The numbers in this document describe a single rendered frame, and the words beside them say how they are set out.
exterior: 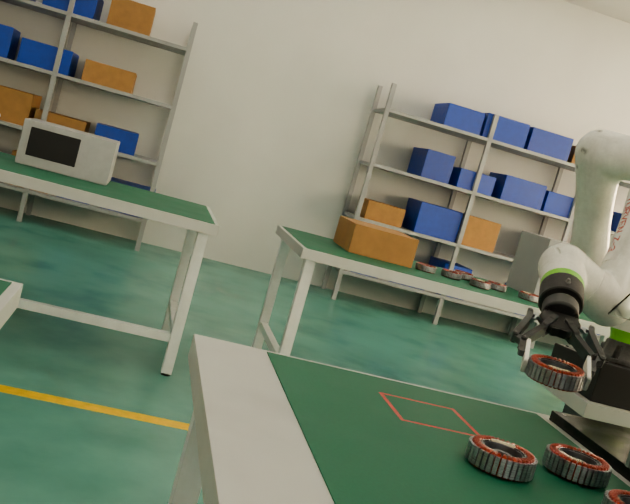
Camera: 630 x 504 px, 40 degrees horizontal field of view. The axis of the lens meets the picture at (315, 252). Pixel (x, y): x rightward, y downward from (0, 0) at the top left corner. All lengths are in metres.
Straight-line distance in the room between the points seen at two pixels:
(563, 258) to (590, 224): 0.45
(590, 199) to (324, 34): 6.08
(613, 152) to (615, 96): 6.95
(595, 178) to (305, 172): 6.04
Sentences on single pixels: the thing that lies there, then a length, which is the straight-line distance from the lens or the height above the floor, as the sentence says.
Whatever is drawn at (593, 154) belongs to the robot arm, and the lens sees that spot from 2.25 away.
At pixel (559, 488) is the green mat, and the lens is 1.46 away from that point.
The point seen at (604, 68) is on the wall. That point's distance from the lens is 9.14.
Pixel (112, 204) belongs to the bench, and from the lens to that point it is 3.90.
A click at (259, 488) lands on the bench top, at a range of 1.07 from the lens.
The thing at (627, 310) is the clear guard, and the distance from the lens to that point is 1.85.
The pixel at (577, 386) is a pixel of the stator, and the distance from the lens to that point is 1.67.
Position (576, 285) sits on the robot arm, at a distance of 1.86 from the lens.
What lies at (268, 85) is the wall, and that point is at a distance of 8.09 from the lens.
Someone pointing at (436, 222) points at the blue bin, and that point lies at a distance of 7.92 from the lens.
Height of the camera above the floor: 1.14
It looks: 6 degrees down
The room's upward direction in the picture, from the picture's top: 16 degrees clockwise
